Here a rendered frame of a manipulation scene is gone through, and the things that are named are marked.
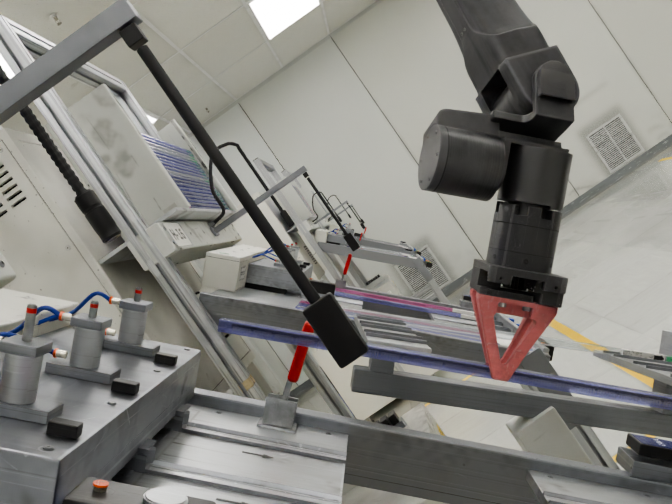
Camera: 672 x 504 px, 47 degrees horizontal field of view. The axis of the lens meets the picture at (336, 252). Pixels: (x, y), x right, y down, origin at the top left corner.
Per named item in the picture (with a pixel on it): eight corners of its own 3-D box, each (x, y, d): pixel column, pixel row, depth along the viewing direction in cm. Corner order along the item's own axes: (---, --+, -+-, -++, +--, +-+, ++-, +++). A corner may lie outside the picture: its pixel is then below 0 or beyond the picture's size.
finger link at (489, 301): (464, 379, 65) (483, 270, 64) (454, 362, 72) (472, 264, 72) (544, 392, 65) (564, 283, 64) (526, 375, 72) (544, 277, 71)
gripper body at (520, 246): (486, 287, 62) (502, 198, 62) (470, 277, 73) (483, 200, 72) (565, 301, 62) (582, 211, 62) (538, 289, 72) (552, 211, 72)
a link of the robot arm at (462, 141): (575, 63, 66) (529, 114, 74) (450, 35, 64) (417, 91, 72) (582, 185, 62) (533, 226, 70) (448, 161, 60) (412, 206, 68)
